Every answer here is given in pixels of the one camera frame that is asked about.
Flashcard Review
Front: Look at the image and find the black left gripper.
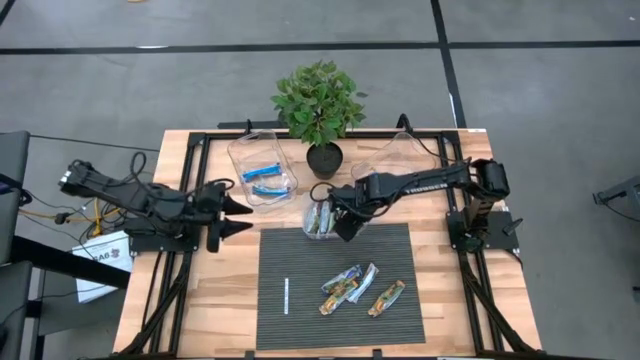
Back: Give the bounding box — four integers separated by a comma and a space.
192, 182, 254, 253

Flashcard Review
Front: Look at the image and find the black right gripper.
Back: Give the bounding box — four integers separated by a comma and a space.
332, 173, 389, 244

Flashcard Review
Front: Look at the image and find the blue green granola bar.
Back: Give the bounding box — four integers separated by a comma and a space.
320, 263, 364, 296

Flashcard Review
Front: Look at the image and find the white blue granola bar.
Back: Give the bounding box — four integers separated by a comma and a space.
347, 262, 380, 305

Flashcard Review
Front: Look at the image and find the green orange granola bar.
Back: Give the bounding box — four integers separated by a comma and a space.
367, 278, 407, 319

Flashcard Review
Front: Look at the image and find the small clear plastic bin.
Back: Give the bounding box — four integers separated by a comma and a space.
301, 189, 371, 242

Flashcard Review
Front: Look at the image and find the green potted plant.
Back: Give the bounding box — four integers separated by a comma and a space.
269, 59, 369, 181

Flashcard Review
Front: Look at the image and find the grey woven placemat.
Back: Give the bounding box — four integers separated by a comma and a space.
255, 222, 427, 351

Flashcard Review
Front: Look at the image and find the white printed paper sheet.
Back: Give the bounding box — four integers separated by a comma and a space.
71, 229, 135, 305

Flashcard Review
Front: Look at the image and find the black beam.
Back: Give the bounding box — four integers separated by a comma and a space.
9, 234, 132, 290

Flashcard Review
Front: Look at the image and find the dark grey furniture panel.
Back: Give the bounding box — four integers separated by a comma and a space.
0, 259, 34, 360
0, 130, 31, 266

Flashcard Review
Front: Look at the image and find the grey stand foot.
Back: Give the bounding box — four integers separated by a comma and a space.
592, 173, 640, 221

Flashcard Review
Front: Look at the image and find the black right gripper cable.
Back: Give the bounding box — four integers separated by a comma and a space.
309, 181, 361, 221

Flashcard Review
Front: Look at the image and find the black aluminium table frame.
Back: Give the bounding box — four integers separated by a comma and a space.
113, 118, 544, 360

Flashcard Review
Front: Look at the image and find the yellow cable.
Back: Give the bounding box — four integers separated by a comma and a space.
19, 179, 126, 237

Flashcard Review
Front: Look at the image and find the black floor cable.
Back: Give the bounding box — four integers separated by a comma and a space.
28, 133, 162, 152

